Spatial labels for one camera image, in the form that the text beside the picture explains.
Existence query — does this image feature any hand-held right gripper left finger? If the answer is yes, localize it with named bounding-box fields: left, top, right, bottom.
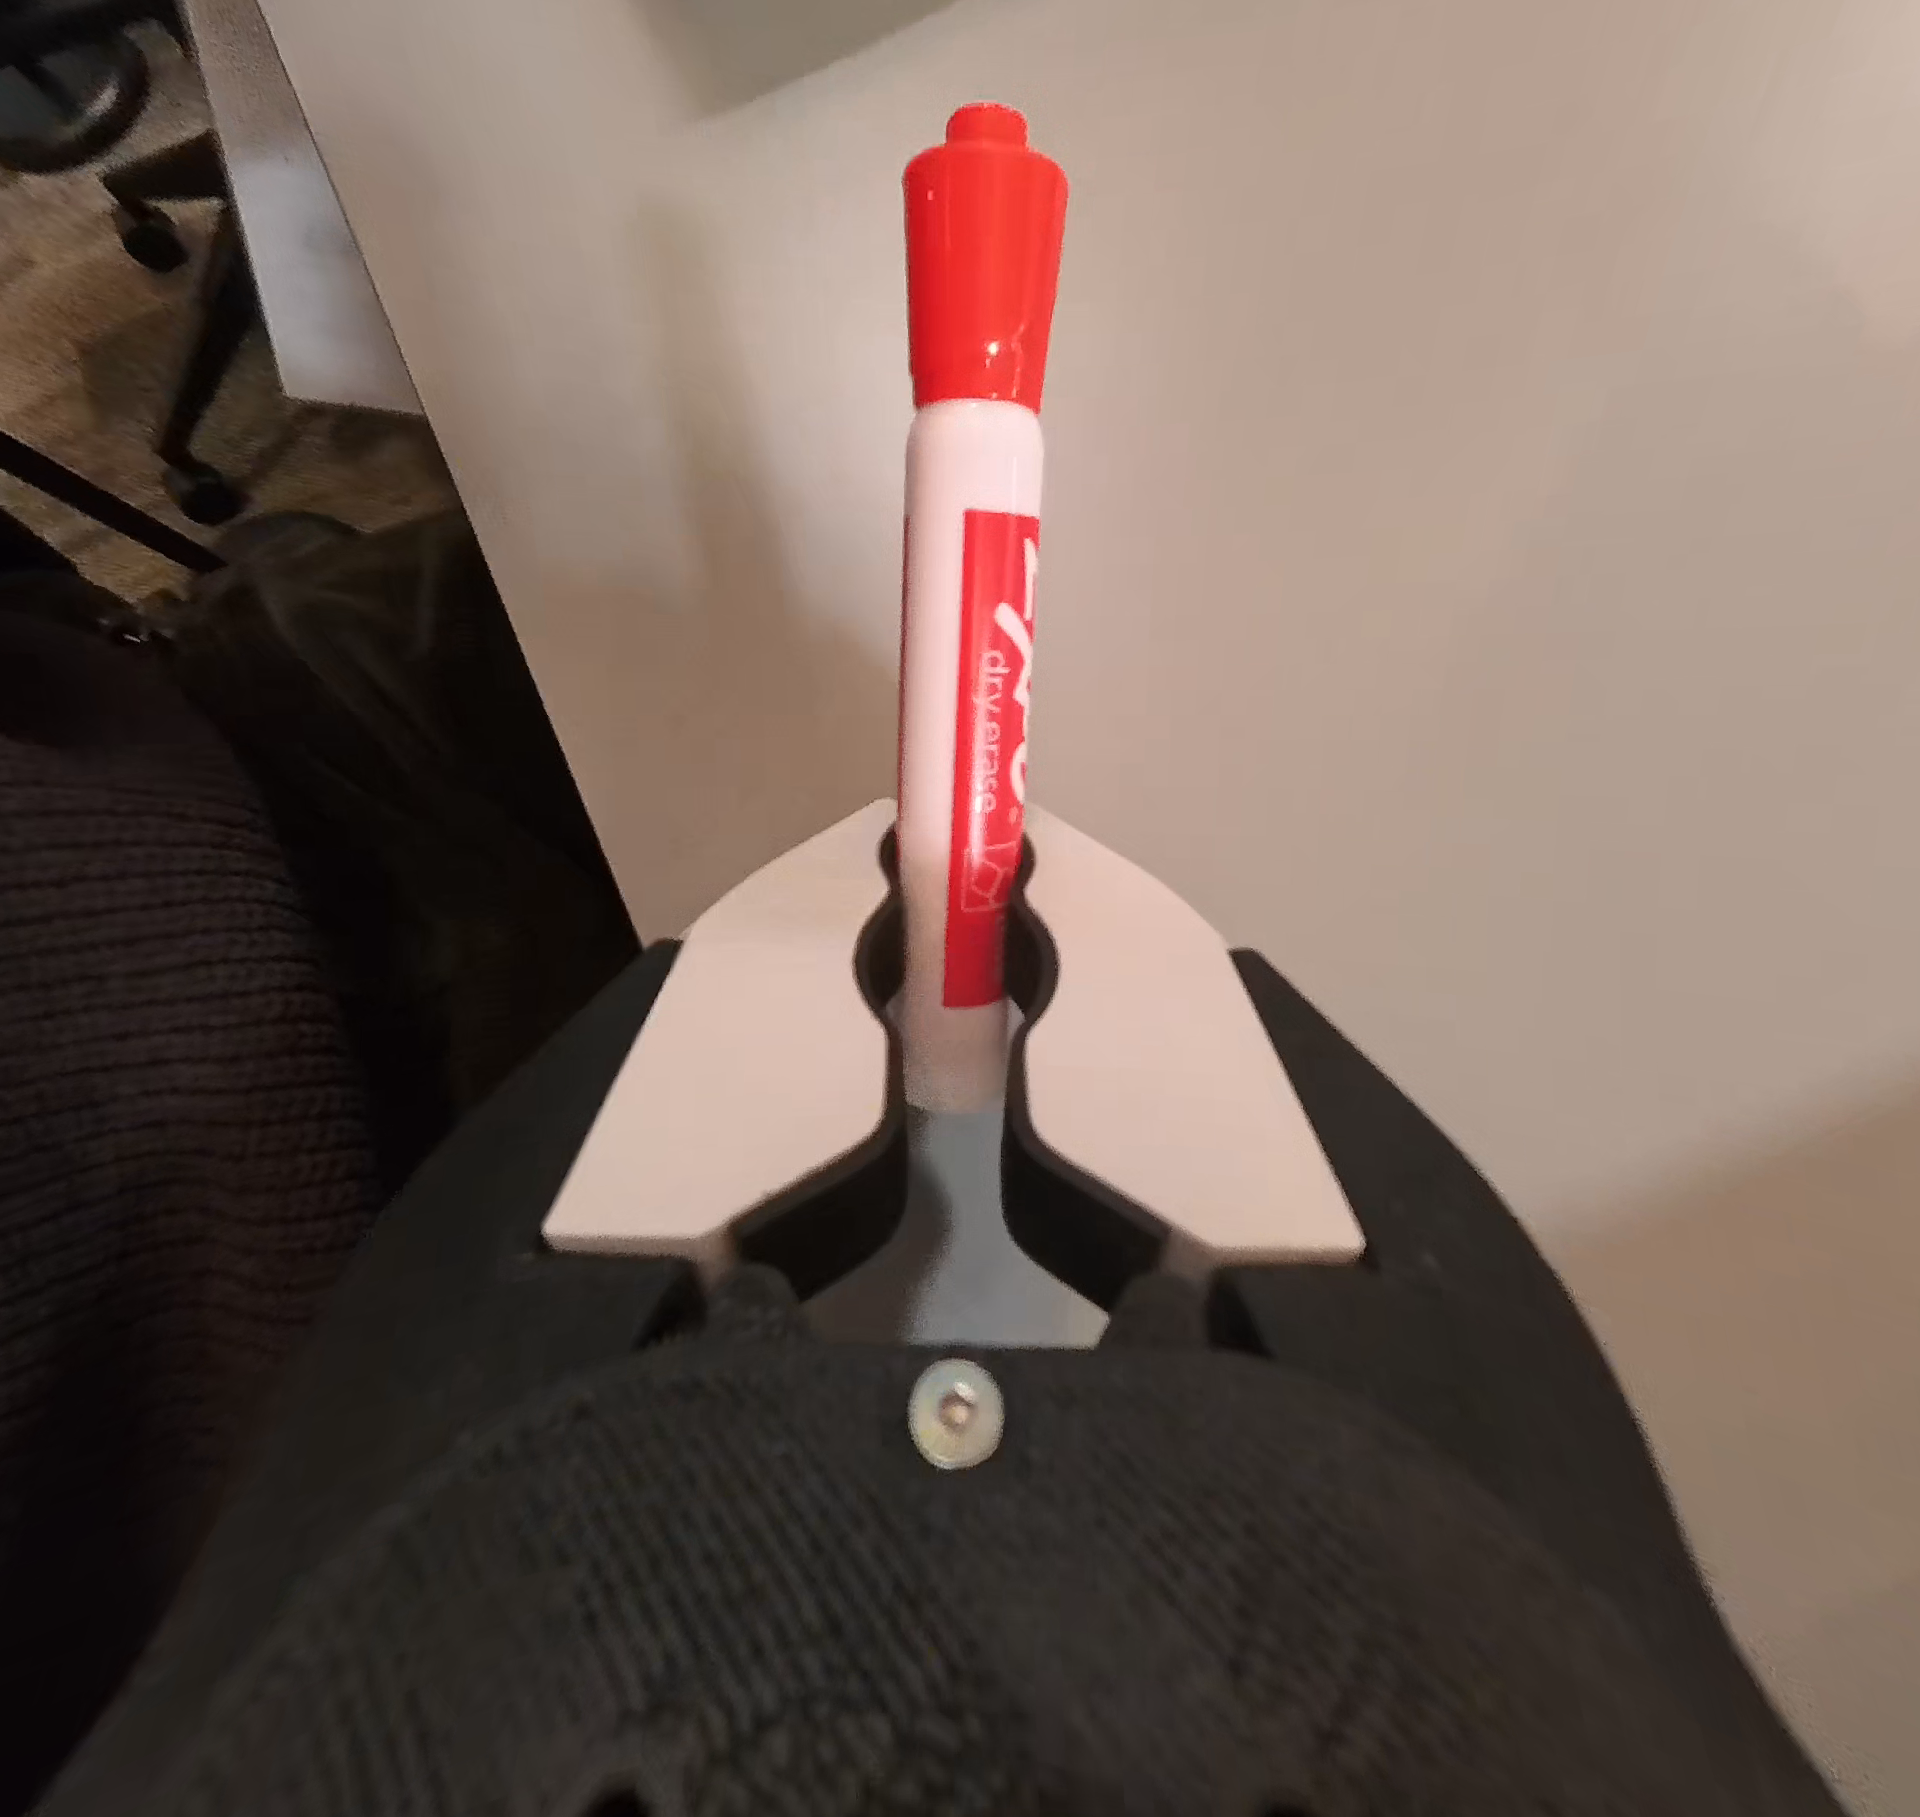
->
left=541, top=798, right=909, bottom=1268

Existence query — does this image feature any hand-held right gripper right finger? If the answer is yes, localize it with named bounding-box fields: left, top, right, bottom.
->
left=1007, top=816, right=1372, bottom=1272

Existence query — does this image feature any red dry erase marker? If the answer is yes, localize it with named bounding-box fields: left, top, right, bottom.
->
left=897, top=106, right=1070, bottom=1110

